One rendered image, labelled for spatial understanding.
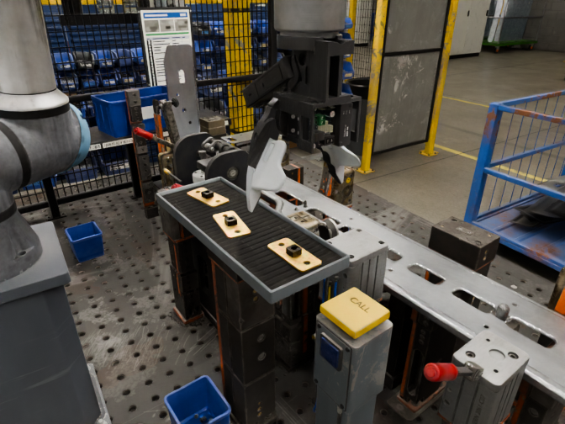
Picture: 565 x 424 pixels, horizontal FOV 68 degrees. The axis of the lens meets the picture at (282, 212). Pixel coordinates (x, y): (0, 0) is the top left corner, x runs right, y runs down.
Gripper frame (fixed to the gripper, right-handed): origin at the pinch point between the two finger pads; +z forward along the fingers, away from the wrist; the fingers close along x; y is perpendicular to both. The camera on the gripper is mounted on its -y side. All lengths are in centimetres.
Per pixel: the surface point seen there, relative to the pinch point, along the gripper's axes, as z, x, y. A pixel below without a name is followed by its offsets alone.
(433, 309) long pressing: 25.1, 24.0, 9.1
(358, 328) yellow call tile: 9.4, -3.3, 16.0
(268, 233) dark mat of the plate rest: 9.4, 0.6, -7.4
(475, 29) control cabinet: 54, 1115, -644
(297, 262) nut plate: 9.1, -1.1, 2.1
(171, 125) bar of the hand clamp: 11, 16, -81
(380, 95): 55, 265, -216
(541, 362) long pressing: 25.5, 27.2, 25.9
